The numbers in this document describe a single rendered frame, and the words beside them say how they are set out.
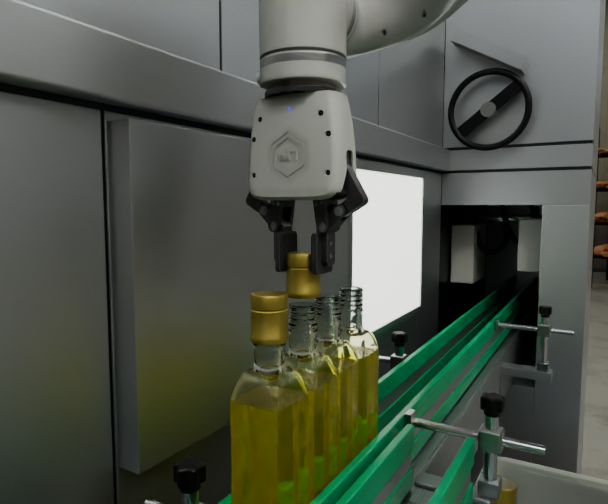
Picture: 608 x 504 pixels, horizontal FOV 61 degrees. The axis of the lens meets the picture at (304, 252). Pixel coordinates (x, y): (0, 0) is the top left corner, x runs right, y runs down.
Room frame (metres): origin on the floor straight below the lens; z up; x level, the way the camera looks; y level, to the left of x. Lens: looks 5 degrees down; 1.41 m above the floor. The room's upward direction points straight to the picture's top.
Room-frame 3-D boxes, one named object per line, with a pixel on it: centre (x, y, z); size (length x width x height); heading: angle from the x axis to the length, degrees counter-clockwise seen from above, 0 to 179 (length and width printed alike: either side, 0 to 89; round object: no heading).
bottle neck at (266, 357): (0.46, 0.03, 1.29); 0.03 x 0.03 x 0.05
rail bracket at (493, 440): (0.62, -0.21, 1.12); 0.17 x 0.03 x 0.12; 60
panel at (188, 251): (0.87, -0.05, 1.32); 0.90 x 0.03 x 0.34; 150
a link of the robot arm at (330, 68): (0.51, 0.00, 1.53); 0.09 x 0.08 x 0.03; 59
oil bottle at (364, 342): (0.61, -0.06, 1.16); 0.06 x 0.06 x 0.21; 59
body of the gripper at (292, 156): (0.51, 0.00, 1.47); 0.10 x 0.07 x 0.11; 59
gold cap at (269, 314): (0.46, 0.03, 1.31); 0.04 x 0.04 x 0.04
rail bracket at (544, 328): (1.17, -0.53, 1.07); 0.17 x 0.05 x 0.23; 60
